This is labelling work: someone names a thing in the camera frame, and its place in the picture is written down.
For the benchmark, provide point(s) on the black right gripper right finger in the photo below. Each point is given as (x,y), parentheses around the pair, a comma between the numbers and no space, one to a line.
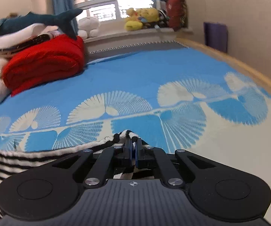
(181,169)

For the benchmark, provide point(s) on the white folded clothes stack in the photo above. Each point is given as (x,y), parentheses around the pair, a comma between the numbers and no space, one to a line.
(30,32)

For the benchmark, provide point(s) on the purple box by wall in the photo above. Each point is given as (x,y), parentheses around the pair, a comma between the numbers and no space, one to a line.
(216,36)

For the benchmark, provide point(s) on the wooden bed frame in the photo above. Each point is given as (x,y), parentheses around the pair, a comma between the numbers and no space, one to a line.
(238,65)

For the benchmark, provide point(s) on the yellow plush toy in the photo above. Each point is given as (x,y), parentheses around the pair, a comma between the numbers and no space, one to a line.
(141,18)

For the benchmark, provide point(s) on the white plush toy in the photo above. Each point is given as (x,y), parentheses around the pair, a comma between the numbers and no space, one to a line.
(88,27)

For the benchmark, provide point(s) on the grey mattress edge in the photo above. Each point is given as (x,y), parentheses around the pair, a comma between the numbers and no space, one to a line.
(133,48)

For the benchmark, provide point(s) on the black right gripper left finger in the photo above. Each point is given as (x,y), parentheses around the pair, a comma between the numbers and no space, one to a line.
(93,171)

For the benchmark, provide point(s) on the blue cream patterned bedsheet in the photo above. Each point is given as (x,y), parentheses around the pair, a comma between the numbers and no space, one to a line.
(172,99)

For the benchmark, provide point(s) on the black white striped garment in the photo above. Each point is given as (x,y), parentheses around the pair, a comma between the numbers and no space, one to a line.
(14,162)

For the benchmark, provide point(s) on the red folded knit sweater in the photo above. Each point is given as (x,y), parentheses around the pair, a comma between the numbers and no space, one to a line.
(56,59)

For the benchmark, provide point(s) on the dark teal shark plush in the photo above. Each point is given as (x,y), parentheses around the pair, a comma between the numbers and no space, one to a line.
(62,20)

